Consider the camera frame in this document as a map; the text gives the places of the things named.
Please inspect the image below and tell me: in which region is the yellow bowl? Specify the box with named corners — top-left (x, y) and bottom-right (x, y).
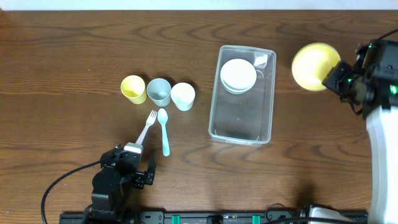
top-left (292, 42), bottom-right (341, 91)

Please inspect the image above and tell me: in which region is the white plastic fork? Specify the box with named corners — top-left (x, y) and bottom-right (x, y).
top-left (136, 110), bottom-right (158, 145)

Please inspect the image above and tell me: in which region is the light blue plastic spoon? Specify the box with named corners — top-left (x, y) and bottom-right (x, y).
top-left (157, 108), bottom-right (170, 157)

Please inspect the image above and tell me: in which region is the yellow cup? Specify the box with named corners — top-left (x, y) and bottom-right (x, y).
top-left (121, 75), bottom-right (147, 105)

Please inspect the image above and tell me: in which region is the grey cup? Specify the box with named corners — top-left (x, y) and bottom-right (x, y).
top-left (147, 78), bottom-right (171, 107)

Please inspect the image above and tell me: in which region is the white cup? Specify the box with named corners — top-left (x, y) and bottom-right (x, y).
top-left (171, 83), bottom-right (195, 111)

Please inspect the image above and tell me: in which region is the white bowl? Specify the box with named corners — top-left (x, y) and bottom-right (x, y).
top-left (220, 58), bottom-right (257, 90)

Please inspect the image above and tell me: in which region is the grey bowl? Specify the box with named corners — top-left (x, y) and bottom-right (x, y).
top-left (223, 84), bottom-right (252, 95)

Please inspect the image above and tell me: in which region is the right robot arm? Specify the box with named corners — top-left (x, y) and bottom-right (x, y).
top-left (292, 37), bottom-right (397, 223)

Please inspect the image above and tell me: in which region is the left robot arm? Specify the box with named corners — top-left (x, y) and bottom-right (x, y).
top-left (81, 142), bottom-right (156, 223)

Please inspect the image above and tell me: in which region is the clear plastic container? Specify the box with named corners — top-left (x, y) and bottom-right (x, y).
top-left (208, 45), bottom-right (277, 146)

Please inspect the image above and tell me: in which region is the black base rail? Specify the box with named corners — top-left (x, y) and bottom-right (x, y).
top-left (58, 210), bottom-right (368, 224)

